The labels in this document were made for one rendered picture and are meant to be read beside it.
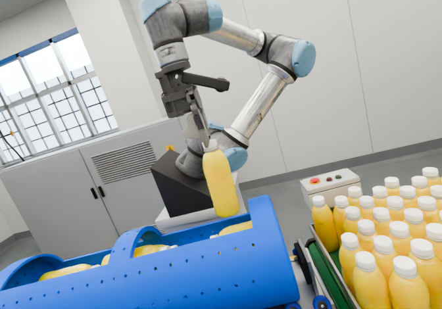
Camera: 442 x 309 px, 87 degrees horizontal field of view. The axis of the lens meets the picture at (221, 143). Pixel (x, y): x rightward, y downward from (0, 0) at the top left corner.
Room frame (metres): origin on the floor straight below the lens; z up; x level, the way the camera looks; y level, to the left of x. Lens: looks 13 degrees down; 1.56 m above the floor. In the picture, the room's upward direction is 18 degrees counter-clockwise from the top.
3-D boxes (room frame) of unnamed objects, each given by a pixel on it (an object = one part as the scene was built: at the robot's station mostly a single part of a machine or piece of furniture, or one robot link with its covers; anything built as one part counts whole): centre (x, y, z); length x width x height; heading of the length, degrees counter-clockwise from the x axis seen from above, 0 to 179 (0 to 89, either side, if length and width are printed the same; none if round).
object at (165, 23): (0.60, 0.04, 1.75); 0.09 x 0.08 x 0.11; 114
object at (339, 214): (0.69, -0.32, 0.99); 0.07 x 0.07 x 0.19
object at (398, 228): (0.50, -0.37, 1.09); 0.04 x 0.04 x 0.02
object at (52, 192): (2.54, 1.29, 0.72); 2.15 x 0.54 x 1.45; 78
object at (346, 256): (0.52, -0.24, 0.99); 0.07 x 0.07 x 0.19
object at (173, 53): (0.59, 0.05, 1.67); 0.08 x 0.08 x 0.05
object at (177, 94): (0.60, 0.06, 1.59); 0.09 x 0.08 x 0.12; 84
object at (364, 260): (0.45, -0.24, 1.09); 0.04 x 0.04 x 0.02
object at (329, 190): (0.85, -0.36, 1.05); 0.20 x 0.10 x 0.10; 84
